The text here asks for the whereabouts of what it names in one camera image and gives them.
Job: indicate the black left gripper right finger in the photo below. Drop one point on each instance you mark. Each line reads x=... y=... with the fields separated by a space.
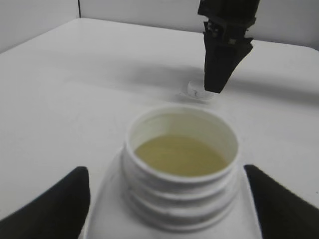
x=281 y=213

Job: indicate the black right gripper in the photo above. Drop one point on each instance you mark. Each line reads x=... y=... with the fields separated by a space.
x=224 y=38

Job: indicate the white bottle cap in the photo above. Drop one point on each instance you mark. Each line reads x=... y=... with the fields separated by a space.
x=194 y=89

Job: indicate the white yili changqing bottle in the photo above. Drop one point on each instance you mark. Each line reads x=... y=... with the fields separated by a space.
x=203 y=195

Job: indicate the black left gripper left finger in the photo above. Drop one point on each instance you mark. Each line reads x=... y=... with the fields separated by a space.
x=58 y=213

